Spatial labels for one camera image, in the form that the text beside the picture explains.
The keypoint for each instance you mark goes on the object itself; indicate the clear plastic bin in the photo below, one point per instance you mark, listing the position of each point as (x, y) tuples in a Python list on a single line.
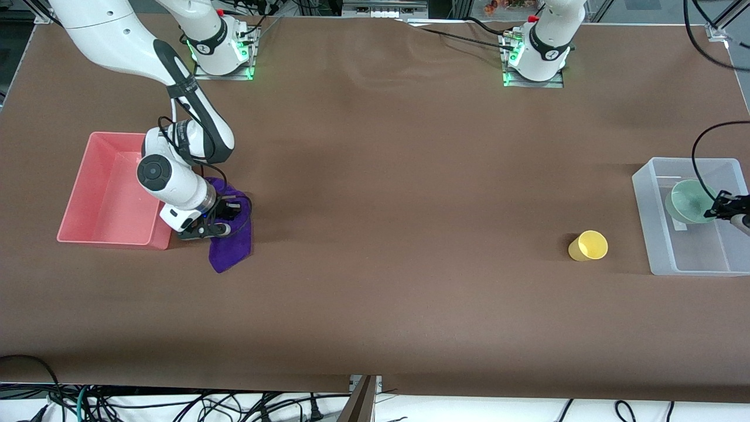
[(697, 252)]

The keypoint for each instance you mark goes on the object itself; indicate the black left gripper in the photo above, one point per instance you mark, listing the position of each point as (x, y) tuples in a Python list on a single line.
[(728, 206)]

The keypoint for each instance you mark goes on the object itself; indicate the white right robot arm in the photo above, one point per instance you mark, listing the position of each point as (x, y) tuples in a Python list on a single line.
[(105, 35)]

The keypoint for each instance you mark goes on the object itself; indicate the purple cloth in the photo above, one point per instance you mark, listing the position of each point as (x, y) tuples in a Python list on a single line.
[(231, 252)]

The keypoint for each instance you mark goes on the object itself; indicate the yellow cup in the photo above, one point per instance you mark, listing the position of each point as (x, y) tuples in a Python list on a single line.
[(590, 245)]

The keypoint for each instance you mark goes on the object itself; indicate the orange items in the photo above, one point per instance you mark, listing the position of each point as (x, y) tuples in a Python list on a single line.
[(504, 6)]

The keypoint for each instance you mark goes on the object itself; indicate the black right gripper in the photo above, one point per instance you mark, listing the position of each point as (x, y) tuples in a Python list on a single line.
[(224, 208)]

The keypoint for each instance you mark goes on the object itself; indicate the grey post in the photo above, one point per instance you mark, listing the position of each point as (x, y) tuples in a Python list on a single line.
[(358, 404)]

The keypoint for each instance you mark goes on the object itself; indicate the aluminium frame corner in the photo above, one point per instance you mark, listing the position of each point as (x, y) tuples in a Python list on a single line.
[(720, 29)]

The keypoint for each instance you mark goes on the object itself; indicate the green bowl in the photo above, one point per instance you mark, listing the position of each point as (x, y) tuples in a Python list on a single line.
[(688, 202)]

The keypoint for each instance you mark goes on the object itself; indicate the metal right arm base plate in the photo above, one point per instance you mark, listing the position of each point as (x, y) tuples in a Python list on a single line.
[(249, 64)]

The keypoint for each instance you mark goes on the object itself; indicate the pink plastic bin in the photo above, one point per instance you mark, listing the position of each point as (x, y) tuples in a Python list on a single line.
[(105, 199)]

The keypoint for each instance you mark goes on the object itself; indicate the grey power strip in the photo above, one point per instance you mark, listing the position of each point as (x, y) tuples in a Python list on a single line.
[(384, 9)]

